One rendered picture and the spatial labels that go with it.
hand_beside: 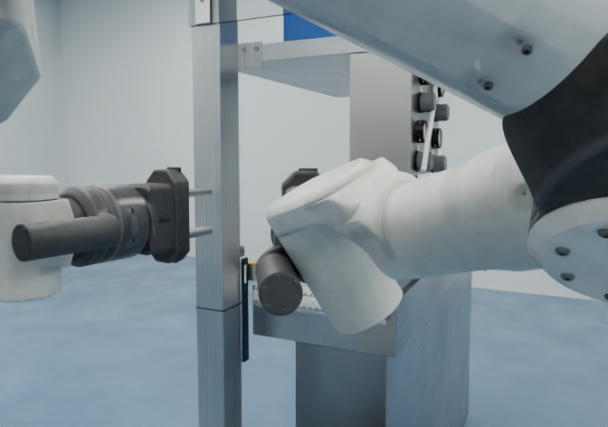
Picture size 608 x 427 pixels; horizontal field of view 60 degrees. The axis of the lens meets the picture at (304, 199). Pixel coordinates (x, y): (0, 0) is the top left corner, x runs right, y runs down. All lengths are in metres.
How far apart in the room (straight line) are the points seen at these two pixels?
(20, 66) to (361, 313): 0.28
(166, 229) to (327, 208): 0.35
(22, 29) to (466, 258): 0.26
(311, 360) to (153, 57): 5.00
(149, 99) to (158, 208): 5.22
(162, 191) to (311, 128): 4.14
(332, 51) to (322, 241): 0.55
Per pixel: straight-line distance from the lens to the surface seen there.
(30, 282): 0.58
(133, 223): 0.62
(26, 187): 0.56
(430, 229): 0.32
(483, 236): 0.29
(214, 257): 0.96
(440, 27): 0.17
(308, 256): 0.41
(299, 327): 1.02
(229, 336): 1.00
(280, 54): 0.95
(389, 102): 0.87
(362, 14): 0.17
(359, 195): 0.35
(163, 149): 5.73
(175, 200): 0.68
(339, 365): 1.13
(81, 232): 0.55
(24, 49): 0.32
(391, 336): 0.96
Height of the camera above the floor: 1.06
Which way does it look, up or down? 5 degrees down
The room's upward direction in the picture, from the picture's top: straight up
